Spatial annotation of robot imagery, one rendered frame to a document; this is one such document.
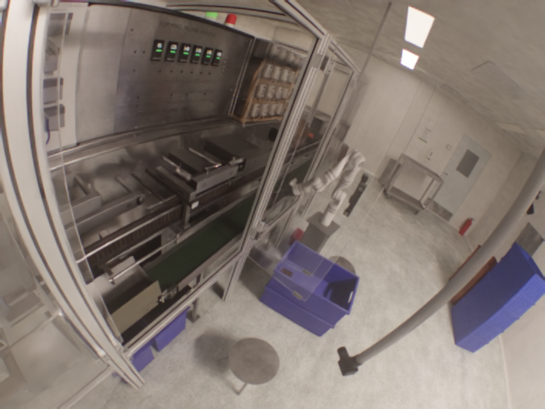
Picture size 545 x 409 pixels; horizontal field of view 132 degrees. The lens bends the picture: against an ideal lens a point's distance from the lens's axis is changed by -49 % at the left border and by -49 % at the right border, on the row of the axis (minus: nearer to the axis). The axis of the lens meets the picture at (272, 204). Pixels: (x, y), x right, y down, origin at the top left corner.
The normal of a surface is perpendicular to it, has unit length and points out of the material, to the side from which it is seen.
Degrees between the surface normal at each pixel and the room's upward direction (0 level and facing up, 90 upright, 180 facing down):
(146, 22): 90
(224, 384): 0
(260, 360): 0
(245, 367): 0
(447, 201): 90
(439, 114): 90
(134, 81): 90
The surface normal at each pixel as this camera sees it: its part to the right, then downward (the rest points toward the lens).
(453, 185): -0.47, 0.36
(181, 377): 0.31, -0.79
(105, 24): 0.83, 0.50
